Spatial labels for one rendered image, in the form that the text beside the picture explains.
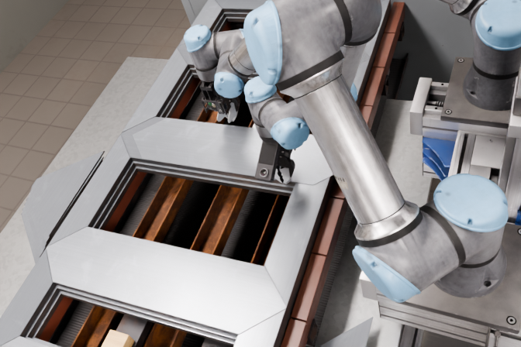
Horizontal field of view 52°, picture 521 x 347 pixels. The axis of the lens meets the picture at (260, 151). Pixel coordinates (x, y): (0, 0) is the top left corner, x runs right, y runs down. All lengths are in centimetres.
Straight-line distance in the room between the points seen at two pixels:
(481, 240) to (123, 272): 93
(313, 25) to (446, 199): 36
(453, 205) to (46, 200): 136
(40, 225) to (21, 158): 163
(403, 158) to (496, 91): 49
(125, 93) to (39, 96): 170
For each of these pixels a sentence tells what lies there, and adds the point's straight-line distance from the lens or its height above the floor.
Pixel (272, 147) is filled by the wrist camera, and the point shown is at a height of 105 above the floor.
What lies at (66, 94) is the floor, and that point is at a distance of 372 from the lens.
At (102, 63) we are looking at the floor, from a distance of 382.
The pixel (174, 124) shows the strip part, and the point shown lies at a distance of 178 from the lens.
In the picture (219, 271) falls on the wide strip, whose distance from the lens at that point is 140.
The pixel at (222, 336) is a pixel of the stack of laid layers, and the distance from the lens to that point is 135.
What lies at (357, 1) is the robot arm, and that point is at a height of 156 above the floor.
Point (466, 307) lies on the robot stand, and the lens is 110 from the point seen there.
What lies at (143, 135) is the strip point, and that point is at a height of 87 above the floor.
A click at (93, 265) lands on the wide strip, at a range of 156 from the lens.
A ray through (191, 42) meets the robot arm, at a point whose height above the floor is 122.
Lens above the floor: 204
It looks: 47 degrees down
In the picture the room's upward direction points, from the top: 19 degrees counter-clockwise
